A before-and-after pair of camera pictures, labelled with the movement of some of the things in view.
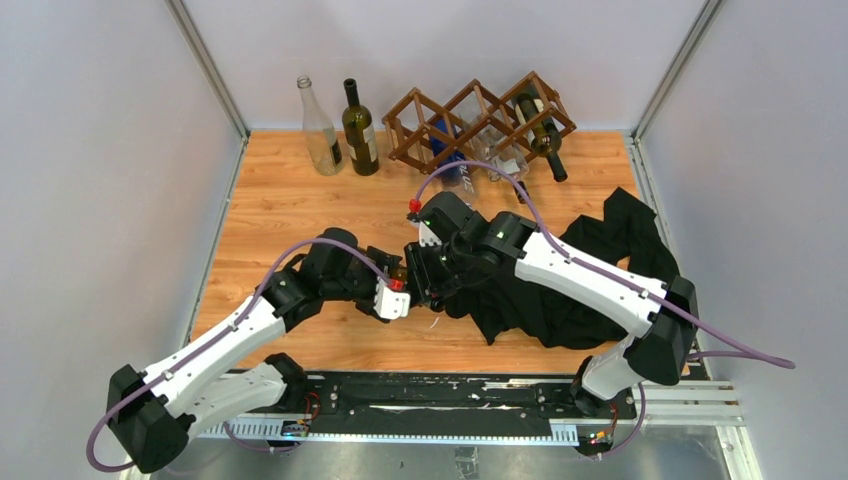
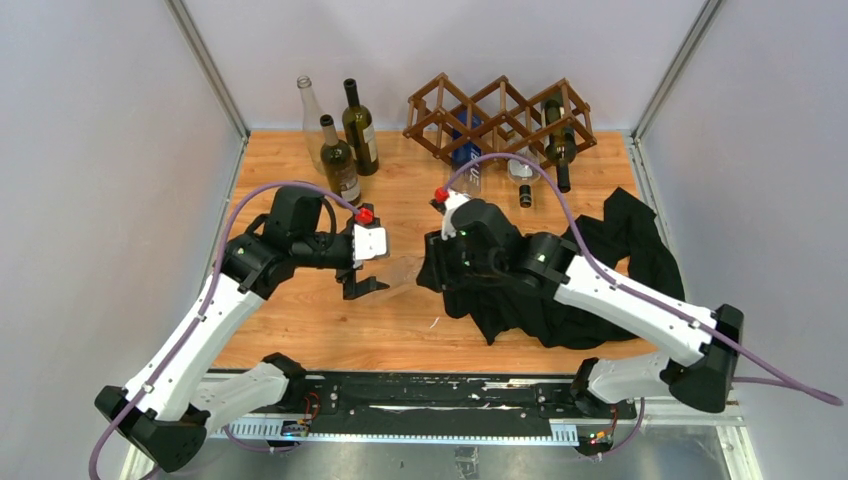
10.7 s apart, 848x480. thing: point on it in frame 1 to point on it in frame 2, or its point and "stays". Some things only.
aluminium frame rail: [705, 408] stays
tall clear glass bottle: [321, 135] stays
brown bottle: [397, 279] to [339, 161]
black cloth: [623, 234] stays
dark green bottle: [546, 138] to [562, 149]
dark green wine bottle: [359, 133] stays
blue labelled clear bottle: [452, 162] to [465, 153]
